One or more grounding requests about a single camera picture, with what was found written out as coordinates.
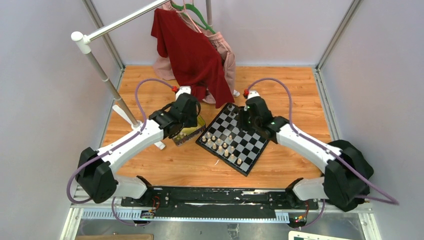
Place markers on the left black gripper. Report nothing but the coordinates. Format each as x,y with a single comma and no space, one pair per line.
193,120

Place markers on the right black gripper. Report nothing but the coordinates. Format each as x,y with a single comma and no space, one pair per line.
244,112

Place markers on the gold metal tin box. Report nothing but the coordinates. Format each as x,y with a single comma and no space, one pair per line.
189,133

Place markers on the black white chess board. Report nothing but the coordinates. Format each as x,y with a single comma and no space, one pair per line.
230,143

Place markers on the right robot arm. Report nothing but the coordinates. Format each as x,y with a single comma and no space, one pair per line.
318,153

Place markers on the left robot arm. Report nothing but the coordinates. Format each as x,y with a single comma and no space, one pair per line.
96,172

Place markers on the pink garment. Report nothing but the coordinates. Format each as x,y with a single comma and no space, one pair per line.
225,59

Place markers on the dark red shirt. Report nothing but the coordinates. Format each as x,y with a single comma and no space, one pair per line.
192,56

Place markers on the black cloth pile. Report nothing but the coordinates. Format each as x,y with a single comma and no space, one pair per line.
340,183

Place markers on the white camera right wrist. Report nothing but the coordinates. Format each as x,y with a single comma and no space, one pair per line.
249,94

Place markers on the white camera wrist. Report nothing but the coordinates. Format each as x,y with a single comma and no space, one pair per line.
181,90
249,94

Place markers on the white camera left wrist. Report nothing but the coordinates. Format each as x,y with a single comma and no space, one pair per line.
181,90

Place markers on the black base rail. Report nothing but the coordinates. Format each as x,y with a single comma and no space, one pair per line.
220,204

